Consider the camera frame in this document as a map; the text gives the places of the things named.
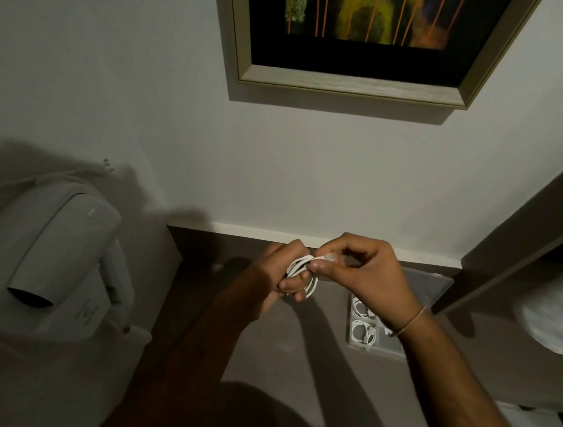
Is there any person's left hand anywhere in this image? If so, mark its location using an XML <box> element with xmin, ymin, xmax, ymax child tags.
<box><xmin>228</xmin><ymin>233</ymin><xmax>320</xmax><ymax>330</ymax></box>

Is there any person's right hand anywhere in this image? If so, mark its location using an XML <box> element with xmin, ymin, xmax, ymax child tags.
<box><xmin>300</xmin><ymin>229</ymin><xmax>433</xmax><ymax>340</ymax></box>

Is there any white cable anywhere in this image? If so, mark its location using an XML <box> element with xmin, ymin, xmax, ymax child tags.
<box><xmin>281</xmin><ymin>250</ymin><xmax>339</xmax><ymax>304</ymax></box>
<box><xmin>349</xmin><ymin>319</ymin><xmax>379</xmax><ymax>351</ymax></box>
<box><xmin>351</xmin><ymin>297</ymin><xmax>379</xmax><ymax>322</ymax></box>

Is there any person's left forearm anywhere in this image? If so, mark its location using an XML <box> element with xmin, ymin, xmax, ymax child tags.
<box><xmin>94</xmin><ymin>272</ymin><xmax>269</xmax><ymax>427</ymax></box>

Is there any person's right forearm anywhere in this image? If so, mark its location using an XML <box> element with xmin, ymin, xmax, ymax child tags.
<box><xmin>384</xmin><ymin>305</ymin><xmax>563</xmax><ymax>427</ymax></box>

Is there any clear compartment box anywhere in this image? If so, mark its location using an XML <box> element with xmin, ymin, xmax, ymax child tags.
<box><xmin>345</xmin><ymin>262</ymin><xmax>456</xmax><ymax>363</ymax></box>

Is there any dark wooden shelf unit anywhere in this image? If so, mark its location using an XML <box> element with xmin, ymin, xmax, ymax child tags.
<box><xmin>432</xmin><ymin>122</ymin><xmax>563</xmax><ymax>329</ymax></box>

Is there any white folded towel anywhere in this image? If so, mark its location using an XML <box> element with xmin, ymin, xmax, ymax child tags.
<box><xmin>509</xmin><ymin>253</ymin><xmax>563</xmax><ymax>356</ymax></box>

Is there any framed dark painting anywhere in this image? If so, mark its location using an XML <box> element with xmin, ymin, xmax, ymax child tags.
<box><xmin>216</xmin><ymin>0</ymin><xmax>544</xmax><ymax>117</ymax></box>

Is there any thin wrist bracelet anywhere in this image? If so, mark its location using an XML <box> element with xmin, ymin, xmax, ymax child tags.
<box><xmin>389</xmin><ymin>302</ymin><xmax>427</xmax><ymax>341</ymax></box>

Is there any white wall hair dryer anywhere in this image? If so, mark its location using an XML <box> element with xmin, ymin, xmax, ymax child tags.
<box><xmin>0</xmin><ymin>173</ymin><xmax>167</xmax><ymax>354</ymax></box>

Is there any white hair dryer cord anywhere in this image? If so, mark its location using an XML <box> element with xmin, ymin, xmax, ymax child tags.
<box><xmin>0</xmin><ymin>148</ymin><xmax>117</xmax><ymax>235</ymax></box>

